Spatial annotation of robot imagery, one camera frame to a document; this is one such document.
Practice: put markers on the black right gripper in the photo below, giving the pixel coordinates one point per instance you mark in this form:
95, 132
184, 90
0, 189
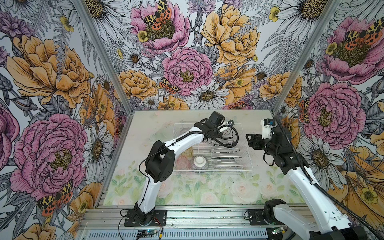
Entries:
255, 139

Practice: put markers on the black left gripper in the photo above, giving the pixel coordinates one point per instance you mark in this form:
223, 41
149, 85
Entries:
216, 135

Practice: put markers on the green red rimmed plate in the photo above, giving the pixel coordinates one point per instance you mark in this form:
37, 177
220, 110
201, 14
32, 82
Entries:
223, 150

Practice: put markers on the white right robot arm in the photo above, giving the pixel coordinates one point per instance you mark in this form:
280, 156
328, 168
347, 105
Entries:
330, 223

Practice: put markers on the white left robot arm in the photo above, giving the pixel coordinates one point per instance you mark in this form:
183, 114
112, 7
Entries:
160, 161

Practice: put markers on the white upturned ceramic bowl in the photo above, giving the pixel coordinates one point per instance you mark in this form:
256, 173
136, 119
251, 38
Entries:
200, 163

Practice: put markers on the pink plastic cup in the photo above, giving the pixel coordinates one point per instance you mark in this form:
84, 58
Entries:
183, 163

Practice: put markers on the green circuit board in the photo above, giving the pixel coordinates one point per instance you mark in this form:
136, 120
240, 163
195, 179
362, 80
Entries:
149, 234

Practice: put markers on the white wire dish rack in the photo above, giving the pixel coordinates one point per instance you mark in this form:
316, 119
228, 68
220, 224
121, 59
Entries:
209, 157

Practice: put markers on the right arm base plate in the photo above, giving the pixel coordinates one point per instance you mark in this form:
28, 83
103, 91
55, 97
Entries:
256, 217

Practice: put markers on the aluminium front rail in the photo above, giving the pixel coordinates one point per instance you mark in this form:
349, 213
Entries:
229, 222

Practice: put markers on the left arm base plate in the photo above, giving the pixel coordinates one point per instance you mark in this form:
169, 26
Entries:
137, 218

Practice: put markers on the aluminium corner post right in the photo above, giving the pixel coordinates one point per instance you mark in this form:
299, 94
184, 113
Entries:
322, 24

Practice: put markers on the aluminium corner post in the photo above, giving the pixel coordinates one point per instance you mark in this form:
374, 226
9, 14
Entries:
95, 37
322, 24

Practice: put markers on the aluminium corner post left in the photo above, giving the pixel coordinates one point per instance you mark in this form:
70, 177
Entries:
95, 37

